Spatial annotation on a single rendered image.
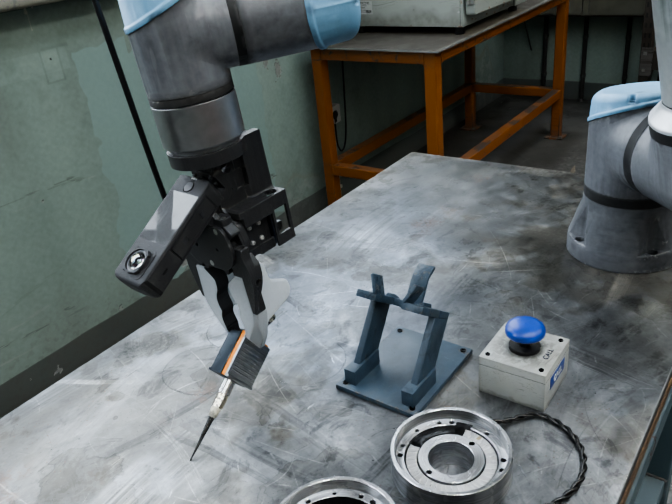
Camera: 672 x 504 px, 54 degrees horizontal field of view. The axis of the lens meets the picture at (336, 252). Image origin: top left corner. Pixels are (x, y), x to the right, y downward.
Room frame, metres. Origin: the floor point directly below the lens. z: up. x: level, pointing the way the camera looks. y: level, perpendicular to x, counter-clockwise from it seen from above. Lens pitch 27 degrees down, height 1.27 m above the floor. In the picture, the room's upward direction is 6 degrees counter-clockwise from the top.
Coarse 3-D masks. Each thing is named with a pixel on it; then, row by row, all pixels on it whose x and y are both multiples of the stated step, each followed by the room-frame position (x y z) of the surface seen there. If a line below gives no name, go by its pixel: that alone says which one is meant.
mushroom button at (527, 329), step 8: (512, 320) 0.56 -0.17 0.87; (520, 320) 0.56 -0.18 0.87; (528, 320) 0.56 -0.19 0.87; (536, 320) 0.56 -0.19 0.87; (512, 328) 0.55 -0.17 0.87; (520, 328) 0.55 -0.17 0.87; (528, 328) 0.55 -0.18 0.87; (536, 328) 0.54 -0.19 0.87; (544, 328) 0.55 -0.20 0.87; (512, 336) 0.54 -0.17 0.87; (520, 336) 0.54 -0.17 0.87; (528, 336) 0.54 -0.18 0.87; (536, 336) 0.54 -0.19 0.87; (544, 336) 0.54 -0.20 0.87; (520, 344) 0.55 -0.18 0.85; (528, 344) 0.55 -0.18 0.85
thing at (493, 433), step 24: (456, 408) 0.48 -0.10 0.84; (408, 432) 0.47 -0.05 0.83; (480, 432) 0.46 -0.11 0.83; (504, 432) 0.44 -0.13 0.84; (432, 456) 0.44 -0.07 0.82; (456, 456) 0.45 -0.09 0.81; (480, 456) 0.43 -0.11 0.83; (504, 456) 0.42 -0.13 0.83; (408, 480) 0.40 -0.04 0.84; (432, 480) 0.41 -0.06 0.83; (456, 480) 0.40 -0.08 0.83; (504, 480) 0.39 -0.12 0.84
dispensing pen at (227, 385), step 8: (272, 320) 0.60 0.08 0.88; (232, 336) 0.57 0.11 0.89; (224, 344) 0.56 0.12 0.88; (232, 344) 0.56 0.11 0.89; (224, 352) 0.56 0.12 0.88; (216, 360) 0.55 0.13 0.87; (224, 360) 0.55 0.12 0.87; (216, 368) 0.55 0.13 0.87; (224, 376) 0.54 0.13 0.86; (224, 384) 0.54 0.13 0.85; (232, 384) 0.54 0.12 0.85; (224, 392) 0.53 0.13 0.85; (216, 400) 0.53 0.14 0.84; (224, 400) 0.53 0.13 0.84; (216, 408) 0.52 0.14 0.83; (216, 416) 0.52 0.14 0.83; (208, 424) 0.52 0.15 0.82; (200, 440) 0.51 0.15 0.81; (192, 456) 0.50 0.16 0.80
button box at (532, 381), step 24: (504, 336) 0.58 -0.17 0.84; (552, 336) 0.57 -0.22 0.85; (480, 360) 0.55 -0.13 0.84; (504, 360) 0.54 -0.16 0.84; (528, 360) 0.53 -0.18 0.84; (552, 360) 0.53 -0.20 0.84; (480, 384) 0.55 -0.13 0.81; (504, 384) 0.53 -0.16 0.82; (528, 384) 0.52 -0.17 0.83; (552, 384) 0.52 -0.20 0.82
